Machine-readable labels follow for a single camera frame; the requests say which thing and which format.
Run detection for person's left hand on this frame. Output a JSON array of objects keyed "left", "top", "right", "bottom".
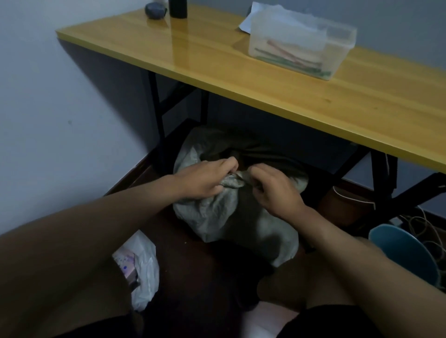
[{"left": 171, "top": 156, "right": 239, "bottom": 201}]

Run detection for person's right hand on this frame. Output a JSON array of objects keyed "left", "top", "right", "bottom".
[{"left": 250, "top": 163, "right": 309, "bottom": 220}]

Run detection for grey woven sack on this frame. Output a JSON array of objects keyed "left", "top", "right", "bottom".
[{"left": 172, "top": 125, "right": 310, "bottom": 269}]

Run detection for white bag with red print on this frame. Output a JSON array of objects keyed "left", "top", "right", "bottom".
[{"left": 112, "top": 229, "right": 160, "bottom": 313}]

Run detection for cardboard boxes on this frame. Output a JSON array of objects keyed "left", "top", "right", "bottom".
[{"left": 115, "top": 252, "right": 140, "bottom": 290}]

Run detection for person's left forearm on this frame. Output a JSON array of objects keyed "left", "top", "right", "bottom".
[{"left": 0, "top": 175, "right": 184, "bottom": 338}]

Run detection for person's right forearm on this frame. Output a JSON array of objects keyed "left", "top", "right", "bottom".
[{"left": 296, "top": 207, "right": 446, "bottom": 338}]

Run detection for person's right leg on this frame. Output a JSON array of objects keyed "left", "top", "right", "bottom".
[{"left": 257, "top": 236, "right": 387, "bottom": 312}]

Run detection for person's leg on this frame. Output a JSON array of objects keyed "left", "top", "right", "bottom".
[
  {"left": 257, "top": 236, "right": 387, "bottom": 312},
  {"left": 20, "top": 268, "right": 135, "bottom": 338}
]

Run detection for person's left leg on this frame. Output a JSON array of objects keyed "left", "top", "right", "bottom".
[{"left": 20, "top": 268, "right": 135, "bottom": 338}]

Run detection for black metal desk leg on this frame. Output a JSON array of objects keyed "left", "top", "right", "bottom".
[
  {"left": 334, "top": 146, "right": 446, "bottom": 234},
  {"left": 146, "top": 71, "right": 210, "bottom": 175}
]

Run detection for yellow wooden desk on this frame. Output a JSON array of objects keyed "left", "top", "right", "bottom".
[{"left": 55, "top": 5, "right": 446, "bottom": 174}]

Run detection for blue plastic bucket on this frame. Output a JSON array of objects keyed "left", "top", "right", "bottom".
[{"left": 368, "top": 224, "right": 439, "bottom": 285}]

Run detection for black shorts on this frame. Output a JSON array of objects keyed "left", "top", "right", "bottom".
[{"left": 62, "top": 305, "right": 384, "bottom": 338}]

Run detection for clear plastic box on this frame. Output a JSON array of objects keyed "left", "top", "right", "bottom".
[{"left": 248, "top": 8, "right": 358, "bottom": 81}]

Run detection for white tissue sheet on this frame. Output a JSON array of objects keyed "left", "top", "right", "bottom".
[{"left": 238, "top": 1, "right": 328, "bottom": 39}]

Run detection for black cylindrical bottle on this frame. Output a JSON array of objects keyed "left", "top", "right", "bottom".
[{"left": 168, "top": 0, "right": 189, "bottom": 19}]

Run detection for small dark round case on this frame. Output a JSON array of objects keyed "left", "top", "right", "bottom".
[{"left": 144, "top": 2, "right": 168, "bottom": 20}]

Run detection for bundle of coloured strings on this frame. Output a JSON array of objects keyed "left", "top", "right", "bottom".
[{"left": 253, "top": 40, "right": 332, "bottom": 78}]

